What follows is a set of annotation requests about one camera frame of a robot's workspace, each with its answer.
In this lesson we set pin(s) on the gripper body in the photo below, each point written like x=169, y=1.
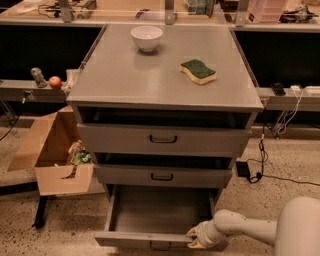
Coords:
x=207, y=234

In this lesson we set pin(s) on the grey bottom drawer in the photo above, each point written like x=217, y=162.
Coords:
x=152, y=217

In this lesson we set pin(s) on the grey drawer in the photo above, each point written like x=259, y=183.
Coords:
x=164, y=170
x=152, y=217
x=128, y=131

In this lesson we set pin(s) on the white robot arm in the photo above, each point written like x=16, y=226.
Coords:
x=296, y=232

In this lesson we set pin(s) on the grey middle drawer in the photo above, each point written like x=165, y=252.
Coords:
x=164, y=170

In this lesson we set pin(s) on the grey metal drawer cabinet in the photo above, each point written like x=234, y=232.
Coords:
x=119, y=76

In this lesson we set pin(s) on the grey top drawer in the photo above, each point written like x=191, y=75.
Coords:
x=128, y=131

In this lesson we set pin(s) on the open cardboard box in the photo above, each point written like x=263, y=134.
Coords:
x=45, y=150

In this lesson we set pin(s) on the black power adapter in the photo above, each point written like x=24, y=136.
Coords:
x=243, y=169

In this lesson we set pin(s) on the green snack bag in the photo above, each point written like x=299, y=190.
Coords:
x=82, y=158

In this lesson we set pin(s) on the black table leg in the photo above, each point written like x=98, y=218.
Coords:
x=39, y=218

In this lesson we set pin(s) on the green and yellow sponge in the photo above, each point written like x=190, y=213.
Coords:
x=198, y=72

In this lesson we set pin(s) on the white power strip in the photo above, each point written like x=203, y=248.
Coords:
x=312, y=90

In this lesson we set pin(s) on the white ceramic bowl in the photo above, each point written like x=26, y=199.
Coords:
x=146, y=38

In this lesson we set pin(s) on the red apple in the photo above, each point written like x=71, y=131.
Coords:
x=55, y=82

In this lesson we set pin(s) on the small grey figurine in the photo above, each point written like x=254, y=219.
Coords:
x=38, y=77

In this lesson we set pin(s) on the pink storage box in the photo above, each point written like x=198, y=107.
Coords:
x=265, y=11

